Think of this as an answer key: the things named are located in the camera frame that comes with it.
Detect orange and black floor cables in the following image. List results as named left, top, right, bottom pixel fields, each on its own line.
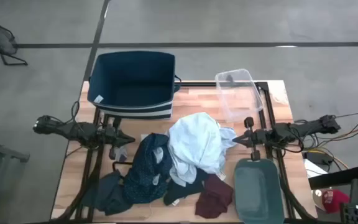
left=290, top=110, right=358, bottom=170

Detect dark navy cloth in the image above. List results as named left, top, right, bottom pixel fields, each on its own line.
left=162, top=167, right=211, bottom=207

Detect black power brick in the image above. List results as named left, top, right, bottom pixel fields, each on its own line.
left=302, top=151, right=333, bottom=166

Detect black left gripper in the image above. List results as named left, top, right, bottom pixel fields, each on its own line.
left=103, top=116, right=135, bottom=161

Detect navy white striped fabric bin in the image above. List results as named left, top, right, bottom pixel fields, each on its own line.
left=87, top=50, right=182, bottom=121

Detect white sock with purple toe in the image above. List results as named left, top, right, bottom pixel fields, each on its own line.
left=114, top=146, right=129, bottom=163

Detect teal plastic bin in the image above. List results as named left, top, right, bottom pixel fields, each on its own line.
left=233, top=157, right=286, bottom=224

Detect white paper sheet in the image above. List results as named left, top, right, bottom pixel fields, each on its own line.
left=303, top=158, right=329, bottom=179

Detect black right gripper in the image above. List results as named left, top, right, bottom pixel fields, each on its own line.
left=232, top=116, right=275, bottom=162

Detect black cable bundle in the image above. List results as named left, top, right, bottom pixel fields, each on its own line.
left=53, top=155, right=101, bottom=222
left=278, top=179, right=320, bottom=223

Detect navy dotted cloth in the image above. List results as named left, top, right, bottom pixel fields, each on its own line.
left=122, top=133, right=175, bottom=205

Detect black side desk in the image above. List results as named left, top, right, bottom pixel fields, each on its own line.
left=308, top=164, right=358, bottom=190

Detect red cap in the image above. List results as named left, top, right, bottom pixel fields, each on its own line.
left=321, top=189, right=351, bottom=215

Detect dark slate cloth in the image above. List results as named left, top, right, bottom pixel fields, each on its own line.
left=80, top=170, right=134, bottom=217

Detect clear plastic bin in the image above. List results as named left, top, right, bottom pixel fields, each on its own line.
left=214, top=68, right=264, bottom=123

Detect light blue patterned cloth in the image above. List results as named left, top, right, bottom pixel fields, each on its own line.
left=166, top=111, right=239, bottom=188

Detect maroon cloth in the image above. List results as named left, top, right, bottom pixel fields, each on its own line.
left=194, top=173, right=235, bottom=220

